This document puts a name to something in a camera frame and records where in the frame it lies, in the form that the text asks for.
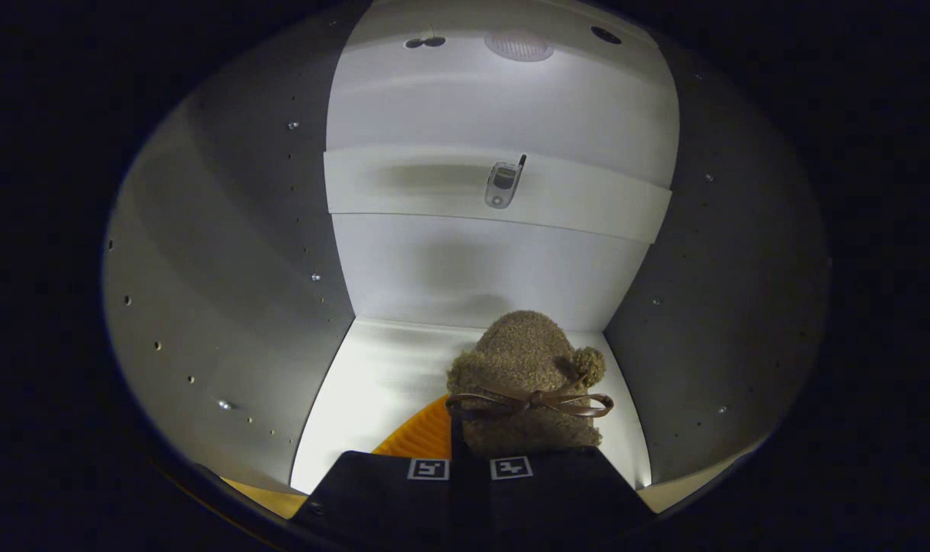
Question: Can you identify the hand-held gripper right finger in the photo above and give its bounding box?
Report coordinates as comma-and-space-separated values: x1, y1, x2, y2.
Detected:
484, 445, 657, 537

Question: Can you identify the grey shoe cabinet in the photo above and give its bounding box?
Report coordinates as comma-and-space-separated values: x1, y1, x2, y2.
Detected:
100, 0, 831, 516

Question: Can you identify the round white cabinet light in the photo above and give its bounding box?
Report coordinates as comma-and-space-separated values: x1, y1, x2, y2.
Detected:
484, 31, 556, 63

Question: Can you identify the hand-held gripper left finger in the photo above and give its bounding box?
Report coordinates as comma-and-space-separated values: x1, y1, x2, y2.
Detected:
292, 395, 454, 537

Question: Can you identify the brown fuzzy shoe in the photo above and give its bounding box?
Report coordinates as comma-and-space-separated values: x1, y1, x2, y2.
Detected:
445, 310, 615, 461

